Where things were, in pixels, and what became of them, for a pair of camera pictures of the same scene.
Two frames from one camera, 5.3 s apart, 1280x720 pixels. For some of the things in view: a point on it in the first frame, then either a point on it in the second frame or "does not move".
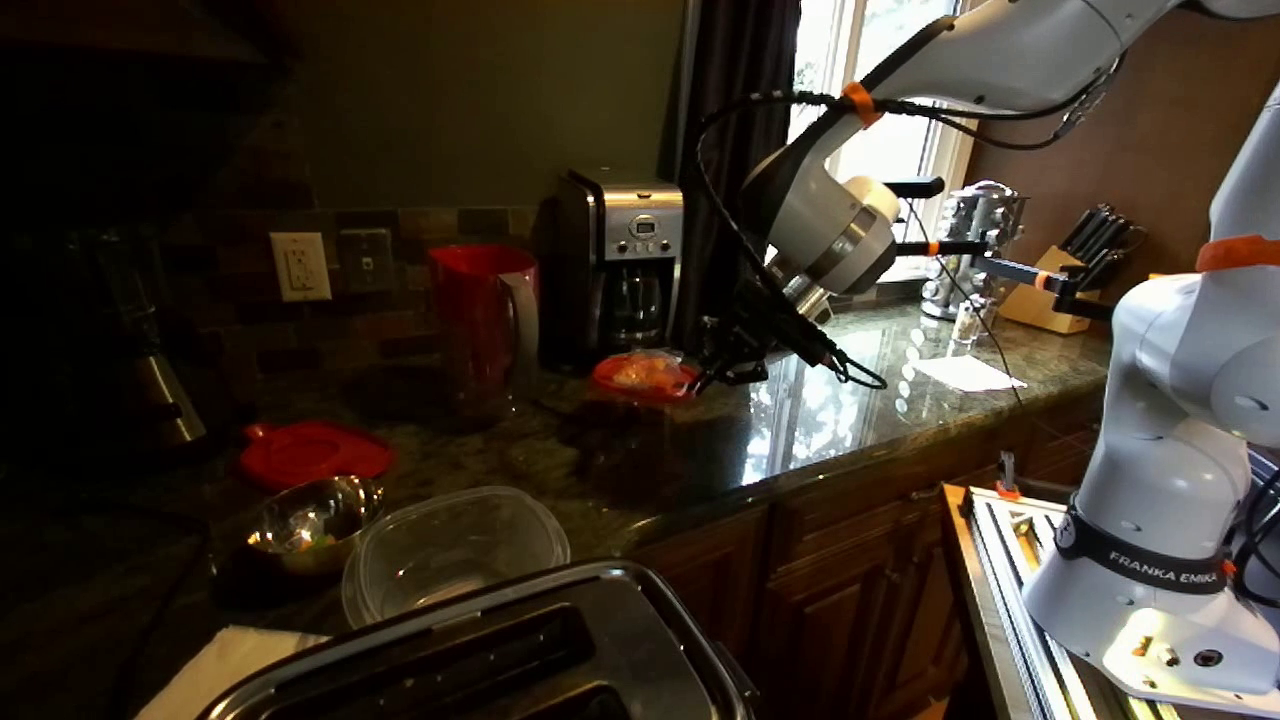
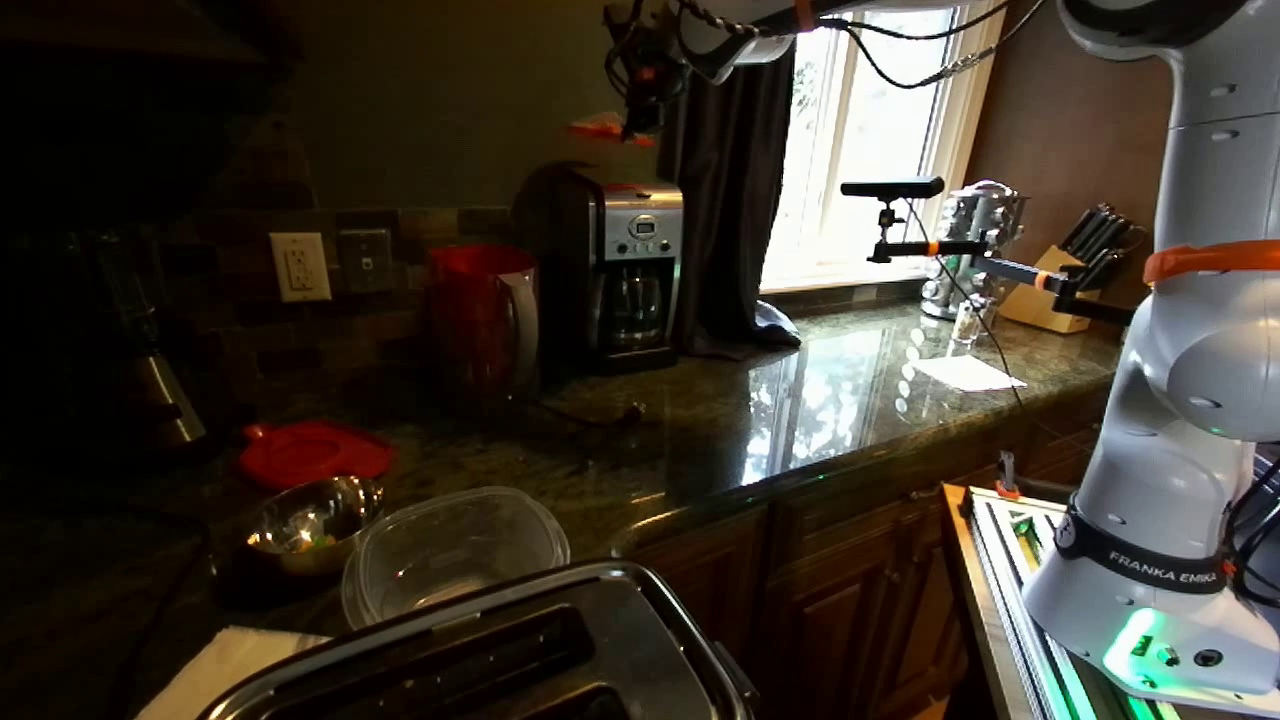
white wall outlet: [301, 265] does not move
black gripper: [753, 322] -> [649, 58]
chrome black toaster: [586, 640] does not move
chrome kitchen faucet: [963, 285] does not move
